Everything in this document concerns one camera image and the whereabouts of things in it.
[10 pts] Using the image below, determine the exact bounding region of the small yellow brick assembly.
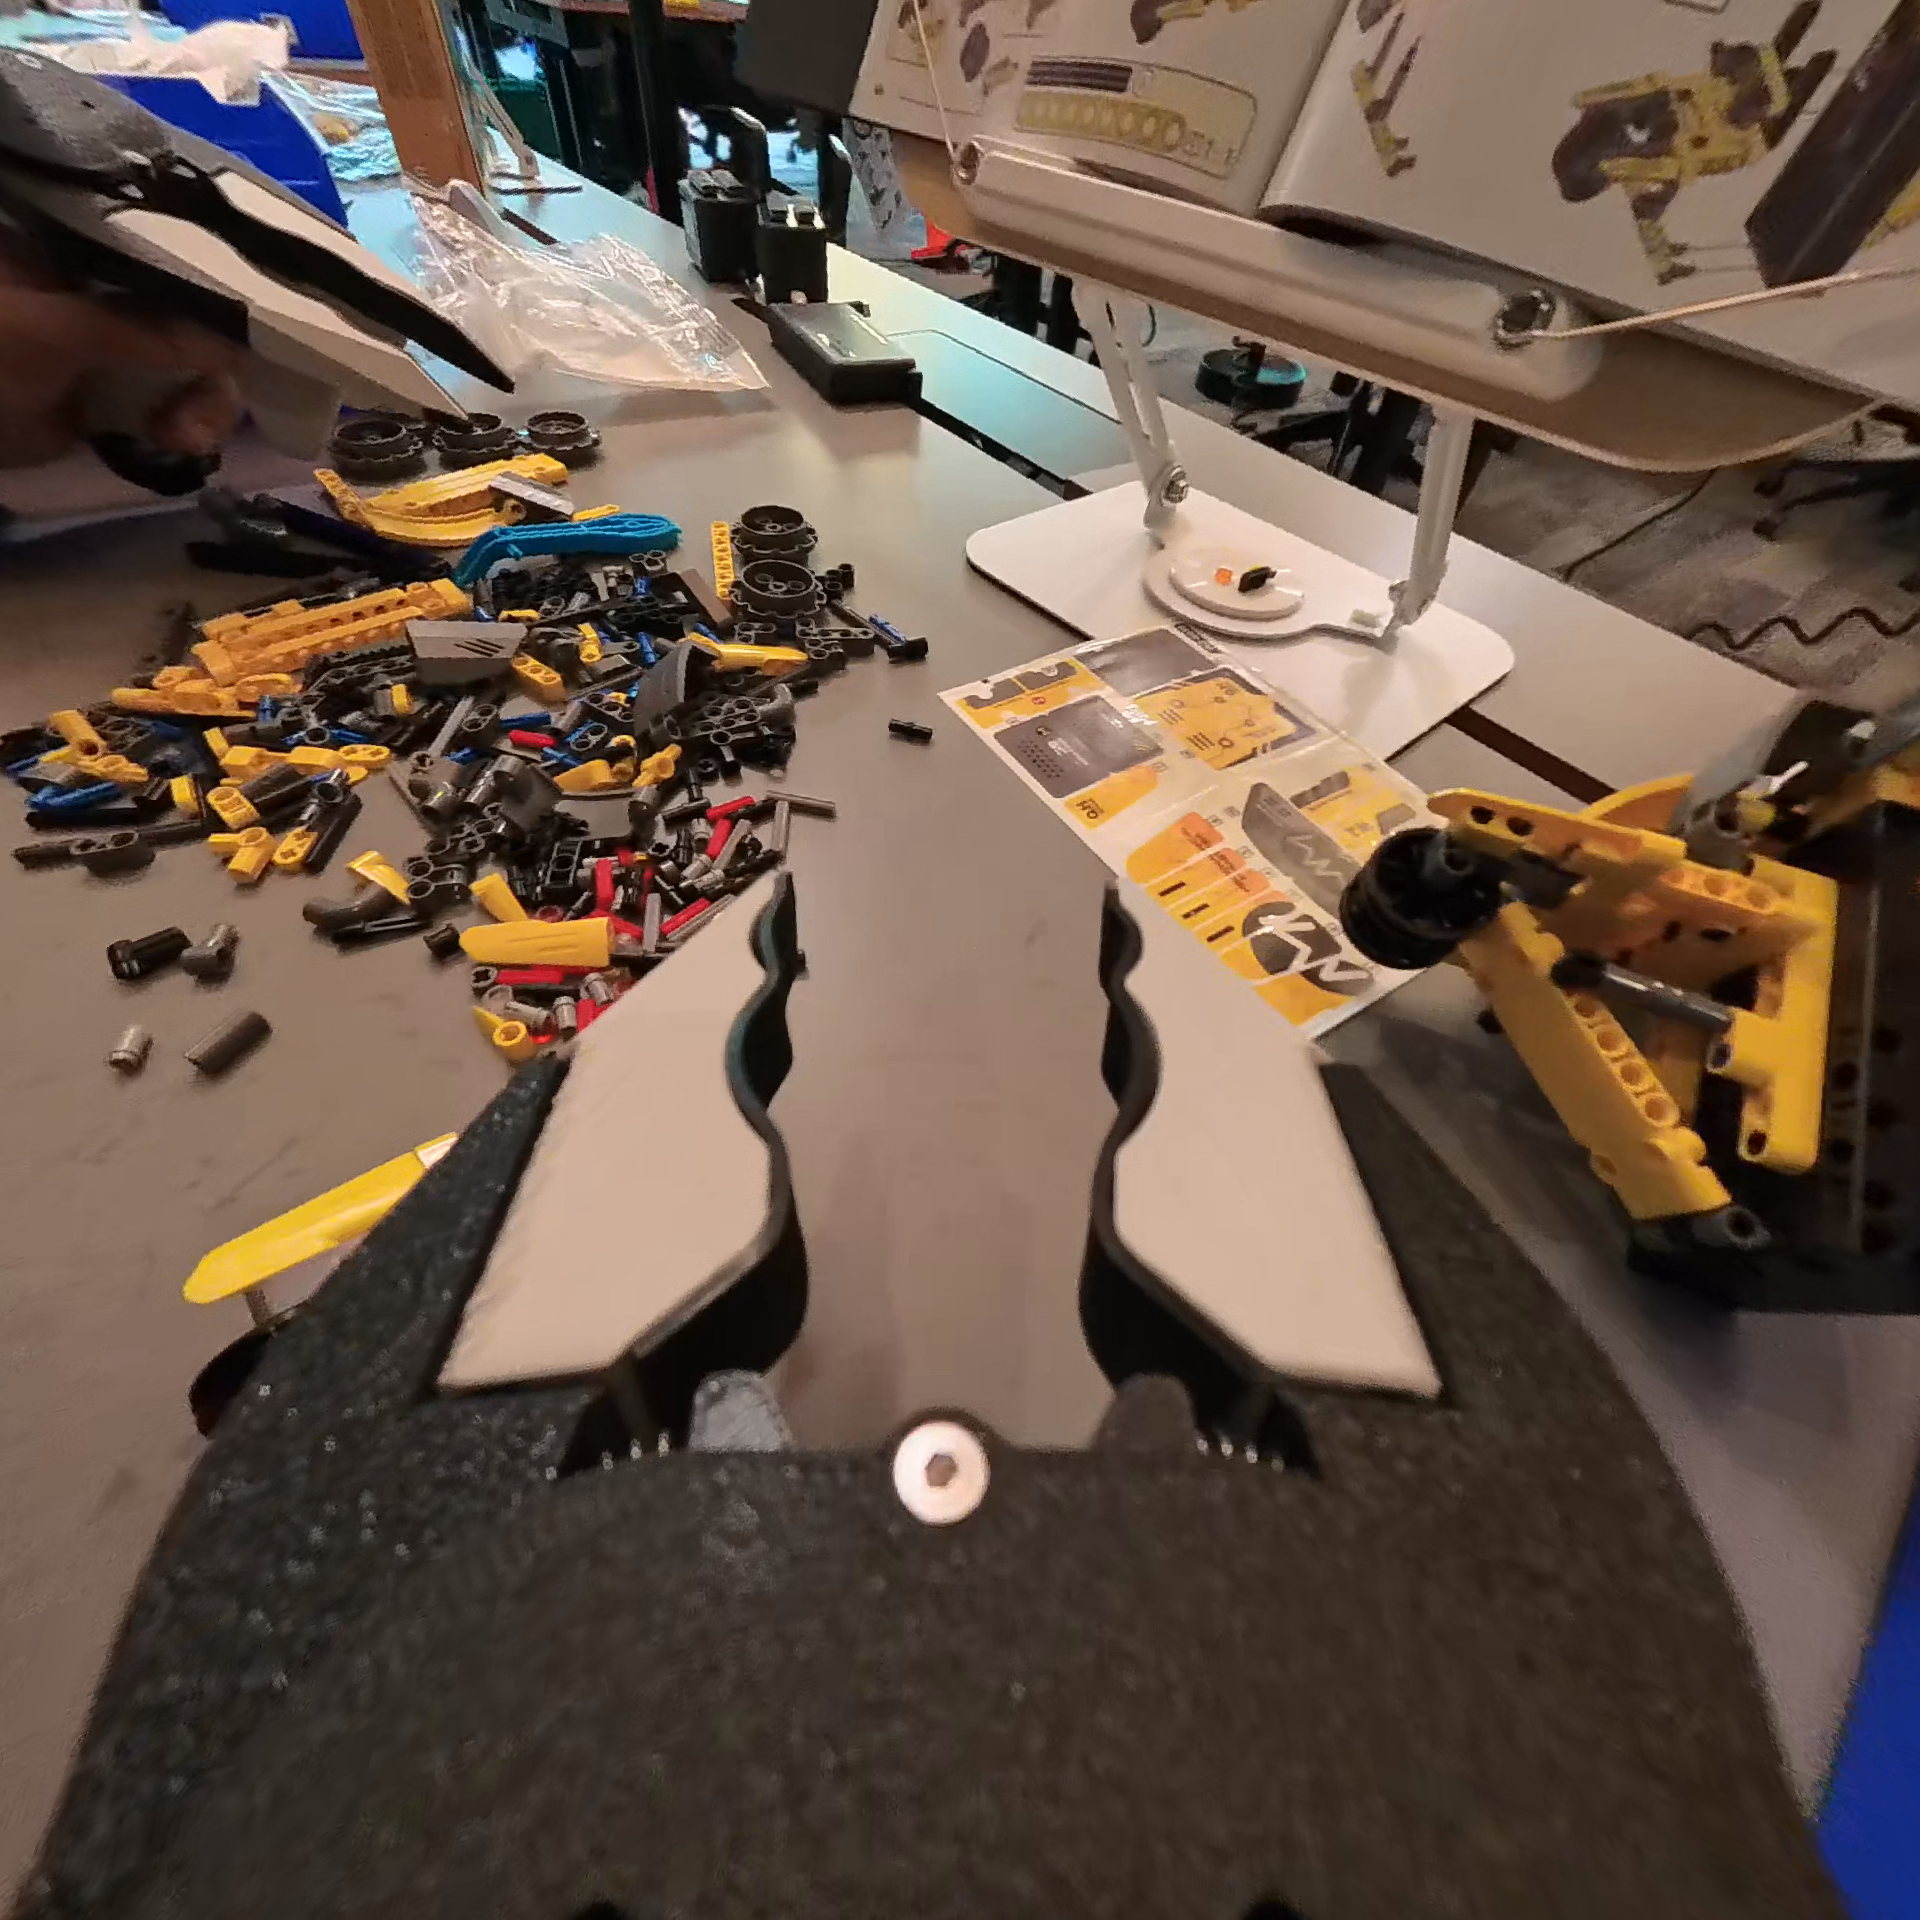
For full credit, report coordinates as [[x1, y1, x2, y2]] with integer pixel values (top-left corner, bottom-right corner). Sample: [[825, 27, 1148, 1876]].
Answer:
[[182, 1132, 459, 1433]]

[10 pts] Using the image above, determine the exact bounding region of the pile of small brick pieces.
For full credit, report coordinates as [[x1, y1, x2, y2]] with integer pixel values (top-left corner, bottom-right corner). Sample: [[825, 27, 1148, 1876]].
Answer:
[[0, 450, 931, 1060]]

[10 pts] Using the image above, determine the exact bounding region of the white book stand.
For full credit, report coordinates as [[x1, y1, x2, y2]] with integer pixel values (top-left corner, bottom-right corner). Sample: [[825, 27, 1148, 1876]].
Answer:
[[883, 126, 1920, 759]]

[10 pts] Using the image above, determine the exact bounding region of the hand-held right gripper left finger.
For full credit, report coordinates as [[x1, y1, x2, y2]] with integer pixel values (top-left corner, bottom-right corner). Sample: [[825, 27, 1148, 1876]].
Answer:
[[434, 869, 811, 1398]]

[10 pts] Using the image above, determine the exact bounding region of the clear plastic bag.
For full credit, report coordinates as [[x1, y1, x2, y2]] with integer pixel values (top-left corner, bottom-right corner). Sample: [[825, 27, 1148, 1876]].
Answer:
[[403, 180, 770, 396]]

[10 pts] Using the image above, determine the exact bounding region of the person's left hand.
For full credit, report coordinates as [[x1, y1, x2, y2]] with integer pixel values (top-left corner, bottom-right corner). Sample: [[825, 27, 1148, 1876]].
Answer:
[[0, 275, 249, 473]]

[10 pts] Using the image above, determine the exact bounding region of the large yellow brick vehicle model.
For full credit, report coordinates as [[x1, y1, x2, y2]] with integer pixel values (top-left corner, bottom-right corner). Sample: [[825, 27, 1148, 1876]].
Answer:
[[1337, 695, 1920, 1313]]

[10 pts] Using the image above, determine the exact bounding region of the wooden board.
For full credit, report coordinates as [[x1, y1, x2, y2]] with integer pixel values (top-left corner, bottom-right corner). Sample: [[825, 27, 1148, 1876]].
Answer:
[[347, 0, 481, 189]]

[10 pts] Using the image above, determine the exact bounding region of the black power adapter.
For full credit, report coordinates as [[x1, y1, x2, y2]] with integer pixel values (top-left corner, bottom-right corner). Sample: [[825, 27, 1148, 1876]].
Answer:
[[764, 296, 919, 404]]

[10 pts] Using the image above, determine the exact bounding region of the instruction booklet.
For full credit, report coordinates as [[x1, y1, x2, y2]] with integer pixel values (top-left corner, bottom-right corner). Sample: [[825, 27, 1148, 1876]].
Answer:
[[845, 0, 1920, 407]]

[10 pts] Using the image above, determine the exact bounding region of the black charger block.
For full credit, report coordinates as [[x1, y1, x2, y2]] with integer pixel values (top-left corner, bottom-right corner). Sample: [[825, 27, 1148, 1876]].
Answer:
[[753, 193, 832, 301], [677, 168, 759, 287]]

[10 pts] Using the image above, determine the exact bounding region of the yellow grey sticker sheet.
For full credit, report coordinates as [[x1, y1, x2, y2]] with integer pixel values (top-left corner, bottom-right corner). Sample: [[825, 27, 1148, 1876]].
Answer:
[[940, 625, 1442, 1037]]

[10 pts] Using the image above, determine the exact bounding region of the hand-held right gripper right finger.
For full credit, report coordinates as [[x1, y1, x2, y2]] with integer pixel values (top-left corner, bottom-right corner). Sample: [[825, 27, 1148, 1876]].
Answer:
[[1082, 883, 1442, 1403]]

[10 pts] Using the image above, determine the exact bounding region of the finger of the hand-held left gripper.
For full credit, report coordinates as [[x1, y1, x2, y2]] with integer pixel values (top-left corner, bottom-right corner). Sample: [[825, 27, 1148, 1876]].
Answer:
[[240, 304, 473, 455], [104, 150, 519, 396]]

